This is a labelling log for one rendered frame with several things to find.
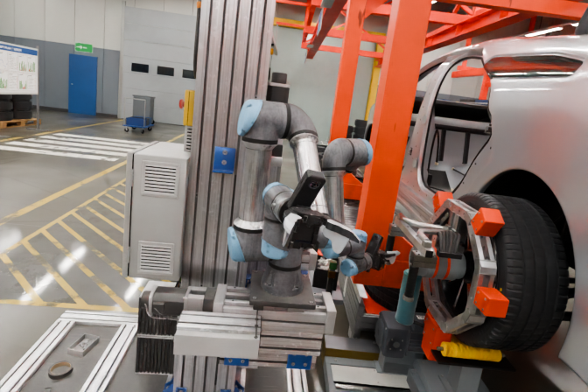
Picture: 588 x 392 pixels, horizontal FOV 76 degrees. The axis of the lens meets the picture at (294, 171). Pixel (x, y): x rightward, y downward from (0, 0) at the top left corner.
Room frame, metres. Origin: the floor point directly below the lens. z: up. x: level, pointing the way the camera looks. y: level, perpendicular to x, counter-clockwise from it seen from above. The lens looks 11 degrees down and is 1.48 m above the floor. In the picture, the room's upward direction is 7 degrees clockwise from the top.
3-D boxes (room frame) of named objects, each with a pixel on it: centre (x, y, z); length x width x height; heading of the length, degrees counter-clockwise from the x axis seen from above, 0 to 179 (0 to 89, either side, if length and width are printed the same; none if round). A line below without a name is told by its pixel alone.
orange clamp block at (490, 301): (1.27, -0.77, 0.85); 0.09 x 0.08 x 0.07; 2
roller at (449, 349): (1.47, -0.85, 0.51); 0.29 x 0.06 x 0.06; 92
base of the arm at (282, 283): (1.26, -0.01, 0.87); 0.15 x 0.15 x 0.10
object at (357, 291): (3.29, -0.47, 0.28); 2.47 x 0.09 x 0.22; 2
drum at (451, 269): (1.59, -0.68, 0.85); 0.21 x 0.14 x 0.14; 92
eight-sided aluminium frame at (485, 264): (1.59, -0.75, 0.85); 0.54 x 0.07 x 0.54; 2
